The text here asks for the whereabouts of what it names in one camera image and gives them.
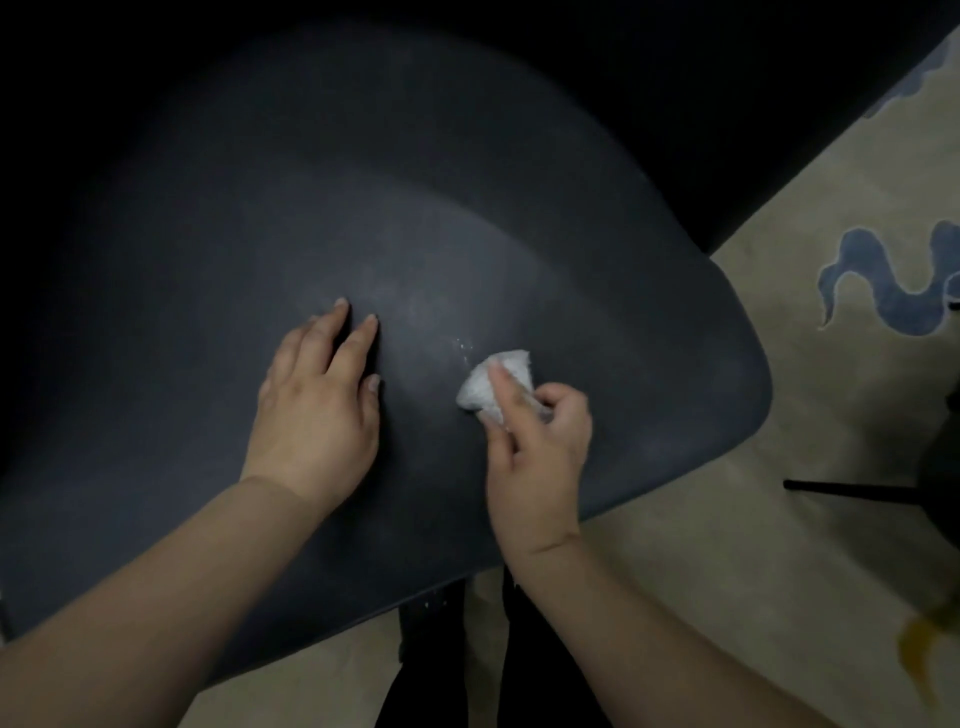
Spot beige rug with blue pattern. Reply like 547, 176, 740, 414
180, 28, 960, 728

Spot person's right forearm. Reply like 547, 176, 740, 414
506, 531, 835, 728

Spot person's right hand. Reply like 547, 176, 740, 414
485, 363, 594, 569

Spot black furniture base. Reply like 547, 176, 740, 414
783, 300, 960, 543

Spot white tissue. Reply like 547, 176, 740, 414
456, 347, 550, 427

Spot person's left hand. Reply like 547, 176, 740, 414
240, 297, 384, 520

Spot black chair leg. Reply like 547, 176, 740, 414
397, 579, 470, 665

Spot dark grey plastic chair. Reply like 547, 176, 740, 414
0, 18, 774, 687

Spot person's black trousers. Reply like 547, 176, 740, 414
373, 566, 615, 728

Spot person's left forearm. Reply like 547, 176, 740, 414
0, 474, 333, 728

